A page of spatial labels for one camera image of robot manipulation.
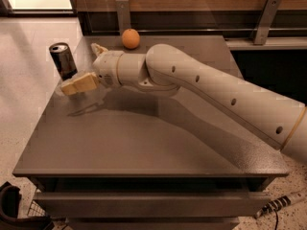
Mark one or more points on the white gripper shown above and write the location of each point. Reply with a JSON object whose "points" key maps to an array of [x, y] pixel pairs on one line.
{"points": [[106, 68]]}

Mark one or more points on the red bull can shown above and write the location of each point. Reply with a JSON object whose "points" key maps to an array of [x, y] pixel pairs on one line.
{"points": [[63, 59]]}

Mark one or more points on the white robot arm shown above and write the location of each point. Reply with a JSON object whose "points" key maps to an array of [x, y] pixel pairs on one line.
{"points": [[164, 69]]}

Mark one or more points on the dark robot base part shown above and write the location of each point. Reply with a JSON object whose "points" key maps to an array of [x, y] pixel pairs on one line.
{"points": [[9, 207]]}

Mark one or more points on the orange fruit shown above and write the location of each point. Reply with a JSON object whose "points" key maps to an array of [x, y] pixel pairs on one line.
{"points": [[130, 38]]}

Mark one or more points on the grey drawer front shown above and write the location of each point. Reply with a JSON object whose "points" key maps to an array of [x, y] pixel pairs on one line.
{"points": [[151, 205]]}

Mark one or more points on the wire mesh basket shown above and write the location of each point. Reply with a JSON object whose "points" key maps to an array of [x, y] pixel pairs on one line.
{"points": [[35, 210]]}

